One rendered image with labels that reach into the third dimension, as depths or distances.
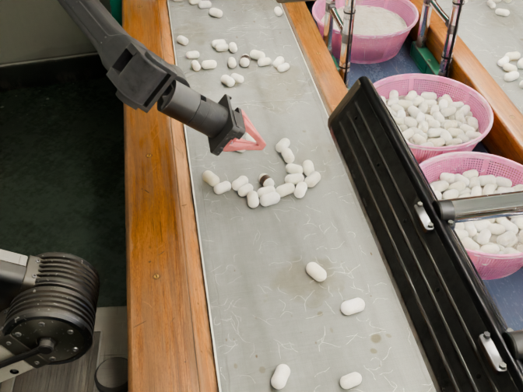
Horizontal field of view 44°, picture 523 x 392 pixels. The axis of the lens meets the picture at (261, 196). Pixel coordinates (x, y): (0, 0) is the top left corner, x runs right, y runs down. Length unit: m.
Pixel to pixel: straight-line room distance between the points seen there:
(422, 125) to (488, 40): 0.42
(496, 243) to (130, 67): 0.67
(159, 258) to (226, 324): 0.16
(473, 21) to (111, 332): 1.17
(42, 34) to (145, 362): 2.13
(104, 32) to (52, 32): 1.80
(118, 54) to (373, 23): 0.86
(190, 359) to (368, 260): 0.34
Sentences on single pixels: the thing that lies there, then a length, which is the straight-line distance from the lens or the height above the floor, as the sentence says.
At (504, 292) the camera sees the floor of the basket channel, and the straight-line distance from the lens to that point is 1.17.
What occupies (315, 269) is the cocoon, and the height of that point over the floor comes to 0.76.
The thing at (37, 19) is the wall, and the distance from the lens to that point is 2.87.
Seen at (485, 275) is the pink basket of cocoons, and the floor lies 0.69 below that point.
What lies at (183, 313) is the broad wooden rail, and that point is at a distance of 0.97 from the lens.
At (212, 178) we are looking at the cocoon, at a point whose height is 0.76.
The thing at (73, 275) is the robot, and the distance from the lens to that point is 1.03.
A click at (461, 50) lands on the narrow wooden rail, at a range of 1.61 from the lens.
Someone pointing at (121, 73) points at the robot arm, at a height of 0.99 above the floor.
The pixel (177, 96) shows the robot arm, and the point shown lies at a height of 0.96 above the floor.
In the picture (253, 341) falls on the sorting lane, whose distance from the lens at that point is 0.96.
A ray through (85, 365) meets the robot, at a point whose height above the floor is 0.48.
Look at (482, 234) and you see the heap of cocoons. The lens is 1.15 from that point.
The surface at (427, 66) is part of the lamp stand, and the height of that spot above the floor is 0.71.
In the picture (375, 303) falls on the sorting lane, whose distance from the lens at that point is 1.02.
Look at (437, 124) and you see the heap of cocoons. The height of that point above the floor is 0.74.
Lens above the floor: 1.53
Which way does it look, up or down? 42 degrees down
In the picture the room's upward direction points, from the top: straight up
